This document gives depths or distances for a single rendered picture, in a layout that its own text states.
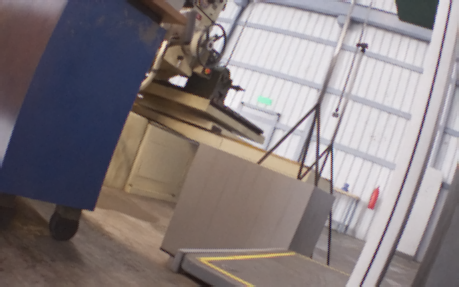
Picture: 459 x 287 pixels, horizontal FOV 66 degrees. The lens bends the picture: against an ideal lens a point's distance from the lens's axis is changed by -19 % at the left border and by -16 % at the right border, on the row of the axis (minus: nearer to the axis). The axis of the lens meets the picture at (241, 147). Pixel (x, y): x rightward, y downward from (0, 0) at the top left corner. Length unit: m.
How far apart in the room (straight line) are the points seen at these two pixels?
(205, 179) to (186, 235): 0.25
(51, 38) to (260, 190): 0.96
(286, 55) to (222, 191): 10.00
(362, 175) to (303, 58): 3.54
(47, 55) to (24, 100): 0.15
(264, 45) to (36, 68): 10.90
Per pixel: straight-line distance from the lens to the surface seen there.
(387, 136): 10.25
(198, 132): 3.73
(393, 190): 0.88
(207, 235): 1.70
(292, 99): 11.01
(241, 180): 1.65
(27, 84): 1.26
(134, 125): 3.22
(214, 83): 3.66
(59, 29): 1.27
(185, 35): 2.49
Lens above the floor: 0.52
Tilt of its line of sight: 3 degrees up
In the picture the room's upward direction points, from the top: 22 degrees clockwise
